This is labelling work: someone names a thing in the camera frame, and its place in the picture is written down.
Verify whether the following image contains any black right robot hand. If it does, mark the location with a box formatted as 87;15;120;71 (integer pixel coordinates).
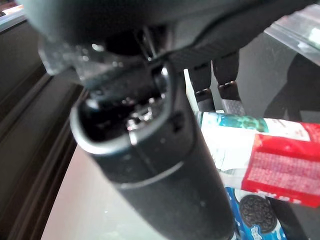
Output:
18;0;320;240

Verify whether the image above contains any clear water bottle red label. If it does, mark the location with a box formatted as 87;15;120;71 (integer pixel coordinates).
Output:
197;111;320;209

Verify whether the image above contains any blue Oreo cookie box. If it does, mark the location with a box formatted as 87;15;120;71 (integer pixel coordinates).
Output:
224;186;288;240

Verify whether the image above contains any black shelf board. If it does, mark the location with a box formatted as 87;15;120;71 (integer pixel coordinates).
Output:
0;14;87;240
237;4;320;240

